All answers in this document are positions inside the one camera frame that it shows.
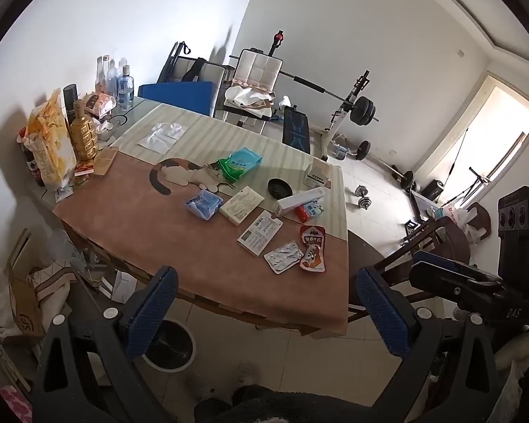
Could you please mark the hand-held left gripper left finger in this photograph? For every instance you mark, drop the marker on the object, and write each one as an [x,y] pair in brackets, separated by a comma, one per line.
[152,313]

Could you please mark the small dumbbell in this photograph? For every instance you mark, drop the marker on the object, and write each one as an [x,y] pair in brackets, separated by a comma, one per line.
[364,197]

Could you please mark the black box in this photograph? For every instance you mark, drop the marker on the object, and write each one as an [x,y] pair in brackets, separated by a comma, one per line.
[432,190]

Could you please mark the white padded chair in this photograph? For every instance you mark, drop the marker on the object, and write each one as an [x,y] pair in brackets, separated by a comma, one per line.
[258,68]

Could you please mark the white box with buttons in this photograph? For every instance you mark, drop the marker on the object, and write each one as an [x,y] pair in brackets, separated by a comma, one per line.
[317,175]

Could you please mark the cream box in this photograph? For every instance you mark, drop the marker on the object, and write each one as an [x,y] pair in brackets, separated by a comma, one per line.
[241,206]

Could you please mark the white paper box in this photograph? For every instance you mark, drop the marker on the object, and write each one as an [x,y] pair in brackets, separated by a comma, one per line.
[123,285]

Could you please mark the blue chair back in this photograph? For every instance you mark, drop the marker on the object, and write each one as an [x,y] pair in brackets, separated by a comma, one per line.
[176,94]

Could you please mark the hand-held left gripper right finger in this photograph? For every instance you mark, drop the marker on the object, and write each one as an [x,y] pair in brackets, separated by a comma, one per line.
[383,317]

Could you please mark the brown paper card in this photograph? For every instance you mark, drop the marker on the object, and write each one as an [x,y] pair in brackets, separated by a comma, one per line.
[105,161]

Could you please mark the white rimmed trash bin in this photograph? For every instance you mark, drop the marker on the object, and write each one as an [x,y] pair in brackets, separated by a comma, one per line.
[172,339]

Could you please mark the barbell with small plates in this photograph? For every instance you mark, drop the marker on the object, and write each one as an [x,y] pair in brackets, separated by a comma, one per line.
[408,178]

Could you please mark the small red and white box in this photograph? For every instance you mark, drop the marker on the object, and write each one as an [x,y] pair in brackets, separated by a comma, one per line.
[83,168]

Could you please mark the green and blue packet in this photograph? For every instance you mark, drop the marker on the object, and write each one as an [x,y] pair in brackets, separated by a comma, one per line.
[240,164]

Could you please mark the black folding frame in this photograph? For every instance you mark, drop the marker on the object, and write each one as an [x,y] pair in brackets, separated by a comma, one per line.
[174,59]

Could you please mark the red sauce bottle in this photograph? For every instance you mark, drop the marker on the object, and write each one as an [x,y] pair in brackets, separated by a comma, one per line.
[31,165]

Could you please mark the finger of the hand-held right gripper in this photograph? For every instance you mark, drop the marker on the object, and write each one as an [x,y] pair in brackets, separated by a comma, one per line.
[454,280]
[441,261]

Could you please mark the brown snack packet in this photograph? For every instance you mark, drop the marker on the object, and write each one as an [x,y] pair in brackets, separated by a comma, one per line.
[99,103]

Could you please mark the tall clear glass bottle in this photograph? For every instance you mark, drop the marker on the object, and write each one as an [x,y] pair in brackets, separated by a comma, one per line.
[101,72]

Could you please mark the wooden dining table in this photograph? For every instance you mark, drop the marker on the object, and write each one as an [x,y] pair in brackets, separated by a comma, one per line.
[202,298]

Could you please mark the clear bottle with blue liquid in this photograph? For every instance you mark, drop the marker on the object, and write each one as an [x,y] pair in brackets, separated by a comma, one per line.
[124,89]

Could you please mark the small blue and red carton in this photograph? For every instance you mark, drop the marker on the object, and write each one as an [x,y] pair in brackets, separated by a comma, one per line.
[311,212]

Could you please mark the beige chair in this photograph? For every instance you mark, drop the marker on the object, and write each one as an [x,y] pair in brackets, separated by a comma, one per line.
[212,80]

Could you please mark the table with pink cloth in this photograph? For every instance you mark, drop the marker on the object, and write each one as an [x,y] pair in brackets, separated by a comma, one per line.
[136,220]

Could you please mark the black round dish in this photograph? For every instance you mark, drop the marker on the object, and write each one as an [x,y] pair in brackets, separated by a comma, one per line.
[281,188]

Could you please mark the red and white snack packet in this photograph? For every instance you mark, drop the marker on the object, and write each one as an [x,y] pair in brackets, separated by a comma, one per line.
[313,259]

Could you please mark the black weight bench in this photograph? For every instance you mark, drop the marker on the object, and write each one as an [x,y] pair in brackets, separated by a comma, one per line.
[296,130]

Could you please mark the barbell with black plates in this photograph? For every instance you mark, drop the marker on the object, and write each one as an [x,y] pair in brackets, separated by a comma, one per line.
[363,111]

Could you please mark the person's right forearm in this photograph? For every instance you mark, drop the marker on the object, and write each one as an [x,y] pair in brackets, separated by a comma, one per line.
[513,361]

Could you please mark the beige cloth bag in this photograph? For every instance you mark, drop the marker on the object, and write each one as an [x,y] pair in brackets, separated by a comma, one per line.
[53,275]

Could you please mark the yellow snack bag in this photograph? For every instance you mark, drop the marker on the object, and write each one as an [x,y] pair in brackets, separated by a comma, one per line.
[48,150]

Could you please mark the white printed leaflet card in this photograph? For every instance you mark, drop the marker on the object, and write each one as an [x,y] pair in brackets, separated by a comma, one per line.
[259,232]

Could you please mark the white cloth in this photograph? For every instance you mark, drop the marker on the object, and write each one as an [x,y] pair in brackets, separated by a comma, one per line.
[247,95]

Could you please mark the black bottle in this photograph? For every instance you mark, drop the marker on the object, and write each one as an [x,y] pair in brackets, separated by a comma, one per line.
[70,97]

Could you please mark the grey left slipper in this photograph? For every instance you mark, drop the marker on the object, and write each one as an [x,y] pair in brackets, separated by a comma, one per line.
[247,372]

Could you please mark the long white box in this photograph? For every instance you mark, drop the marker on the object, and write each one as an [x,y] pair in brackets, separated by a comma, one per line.
[299,200]

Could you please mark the white barbell rack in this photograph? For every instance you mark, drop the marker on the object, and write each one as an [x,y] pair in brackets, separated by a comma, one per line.
[341,110]

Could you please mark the cardboard box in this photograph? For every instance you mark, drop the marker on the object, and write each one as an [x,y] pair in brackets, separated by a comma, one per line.
[24,304]

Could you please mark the gold textured bottle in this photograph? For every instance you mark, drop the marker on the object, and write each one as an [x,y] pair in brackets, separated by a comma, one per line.
[83,139]

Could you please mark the crumpled white plastic bag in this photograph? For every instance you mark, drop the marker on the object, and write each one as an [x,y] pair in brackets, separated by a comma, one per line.
[469,222]

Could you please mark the blue tissue packet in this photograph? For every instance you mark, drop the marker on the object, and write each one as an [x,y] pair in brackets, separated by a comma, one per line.
[202,205]

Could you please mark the silver blister pack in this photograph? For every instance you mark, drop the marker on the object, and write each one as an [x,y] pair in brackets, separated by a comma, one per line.
[283,257]

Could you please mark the pink patterned pack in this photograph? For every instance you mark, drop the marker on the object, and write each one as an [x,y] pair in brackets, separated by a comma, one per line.
[15,403]

